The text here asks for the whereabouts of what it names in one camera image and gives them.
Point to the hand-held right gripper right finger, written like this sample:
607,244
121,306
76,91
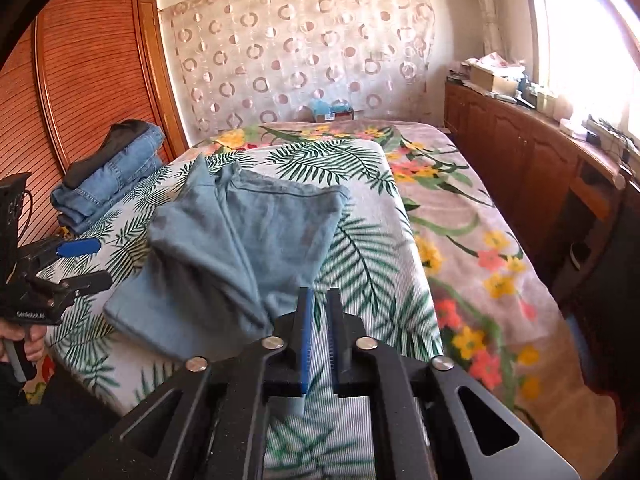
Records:
333,332

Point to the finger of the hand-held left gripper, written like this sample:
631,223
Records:
77,248
87,281

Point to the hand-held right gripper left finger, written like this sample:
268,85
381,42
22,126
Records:
305,330

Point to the light blue pants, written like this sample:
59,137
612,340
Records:
225,240

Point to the person's left hand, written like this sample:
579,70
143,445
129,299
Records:
34,345

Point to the bed with palm-leaf sheet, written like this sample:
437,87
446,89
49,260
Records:
360,260

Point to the folded blue denim jeans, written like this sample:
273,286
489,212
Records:
117,170

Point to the folded black garment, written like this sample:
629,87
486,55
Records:
120,135

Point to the person's dark clothing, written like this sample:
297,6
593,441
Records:
50,435

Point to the floral blanket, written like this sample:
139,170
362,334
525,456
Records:
475,220

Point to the wooden louvered wardrobe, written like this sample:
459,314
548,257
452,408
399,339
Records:
85,60

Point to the small cardboard box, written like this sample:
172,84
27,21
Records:
342,114

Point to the blue plastic packet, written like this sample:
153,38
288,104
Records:
327,106

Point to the long wooden cabinet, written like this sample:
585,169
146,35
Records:
510,145

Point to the dark rounded furniture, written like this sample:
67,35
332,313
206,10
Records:
615,310

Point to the stack of dark books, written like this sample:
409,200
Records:
457,75

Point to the circle patterned curtain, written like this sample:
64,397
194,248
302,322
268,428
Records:
300,35

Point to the open cardboard box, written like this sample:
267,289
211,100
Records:
492,80

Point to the small white box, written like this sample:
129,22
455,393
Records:
572,127

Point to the white plastic containers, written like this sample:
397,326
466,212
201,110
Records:
552,105

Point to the pink and white cloth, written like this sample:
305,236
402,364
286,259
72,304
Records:
495,59

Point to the white lace curtain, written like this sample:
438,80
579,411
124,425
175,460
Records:
492,5

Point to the bright window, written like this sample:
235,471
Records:
585,20

